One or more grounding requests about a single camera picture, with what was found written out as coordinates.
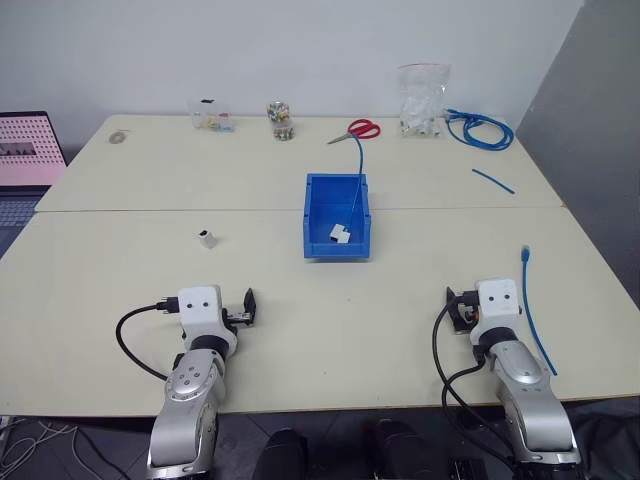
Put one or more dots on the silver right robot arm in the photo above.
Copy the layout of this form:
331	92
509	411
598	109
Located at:
530	400

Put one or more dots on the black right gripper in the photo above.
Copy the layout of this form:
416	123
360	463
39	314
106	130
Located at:
470	310

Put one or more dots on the clear bag of white connectors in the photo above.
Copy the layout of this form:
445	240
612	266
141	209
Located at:
422	110

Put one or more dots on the small clear tape roll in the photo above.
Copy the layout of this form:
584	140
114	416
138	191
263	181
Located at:
119	137

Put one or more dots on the clear bag small parts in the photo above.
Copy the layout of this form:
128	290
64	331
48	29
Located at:
212	117

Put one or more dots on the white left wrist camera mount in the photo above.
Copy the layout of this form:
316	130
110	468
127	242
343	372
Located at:
200	306

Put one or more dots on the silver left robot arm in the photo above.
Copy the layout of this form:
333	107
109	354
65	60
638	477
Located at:
187	400

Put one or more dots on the laptop with pink screen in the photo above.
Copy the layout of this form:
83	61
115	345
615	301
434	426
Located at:
25	150

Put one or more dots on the glass jar of coloured pins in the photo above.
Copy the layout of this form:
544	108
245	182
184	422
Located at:
281	122

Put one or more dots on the dark rounded shape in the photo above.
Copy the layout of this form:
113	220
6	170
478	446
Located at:
281	455
400	450

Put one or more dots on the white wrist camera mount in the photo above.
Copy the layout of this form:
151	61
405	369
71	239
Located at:
496	300
200	306

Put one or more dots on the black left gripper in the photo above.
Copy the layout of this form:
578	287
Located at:
234	318

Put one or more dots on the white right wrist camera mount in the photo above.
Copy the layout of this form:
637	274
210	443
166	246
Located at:
496	300

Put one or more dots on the blue plastic bin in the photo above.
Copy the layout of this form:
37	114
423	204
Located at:
320	210

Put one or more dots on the small white connector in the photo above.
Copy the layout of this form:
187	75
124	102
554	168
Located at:
207	240

